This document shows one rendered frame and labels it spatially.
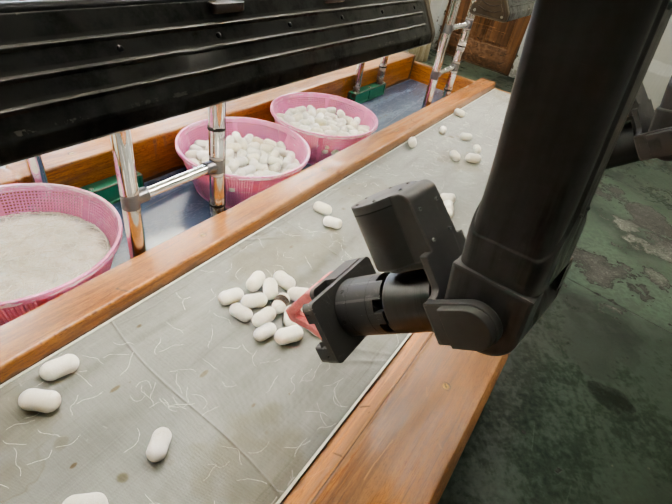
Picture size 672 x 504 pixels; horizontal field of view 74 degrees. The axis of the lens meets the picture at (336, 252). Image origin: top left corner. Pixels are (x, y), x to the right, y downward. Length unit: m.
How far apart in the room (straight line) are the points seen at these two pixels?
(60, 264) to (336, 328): 0.44
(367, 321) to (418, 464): 0.16
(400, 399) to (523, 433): 1.08
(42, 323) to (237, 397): 0.23
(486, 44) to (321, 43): 4.98
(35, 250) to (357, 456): 0.52
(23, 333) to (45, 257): 0.17
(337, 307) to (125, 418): 0.25
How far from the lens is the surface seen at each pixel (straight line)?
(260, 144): 1.03
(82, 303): 0.61
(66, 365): 0.57
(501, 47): 5.40
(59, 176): 0.90
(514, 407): 1.63
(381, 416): 0.51
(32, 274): 0.72
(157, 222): 0.88
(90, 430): 0.53
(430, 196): 0.35
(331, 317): 0.42
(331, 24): 0.51
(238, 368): 0.55
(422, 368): 0.56
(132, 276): 0.64
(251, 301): 0.60
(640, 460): 1.77
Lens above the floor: 1.19
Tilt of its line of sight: 38 degrees down
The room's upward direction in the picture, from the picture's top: 11 degrees clockwise
